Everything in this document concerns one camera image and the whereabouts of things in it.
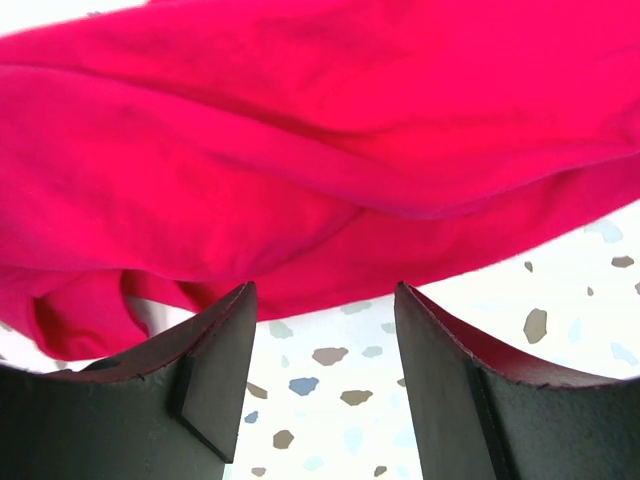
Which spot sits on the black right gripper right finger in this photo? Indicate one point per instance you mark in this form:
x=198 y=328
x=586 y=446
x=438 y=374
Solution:
x=482 y=409

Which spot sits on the magenta red t shirt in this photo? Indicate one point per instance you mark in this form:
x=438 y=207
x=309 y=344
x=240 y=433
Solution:
x=324 y=149

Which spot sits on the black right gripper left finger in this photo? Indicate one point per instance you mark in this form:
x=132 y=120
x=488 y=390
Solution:
x=169 y=408

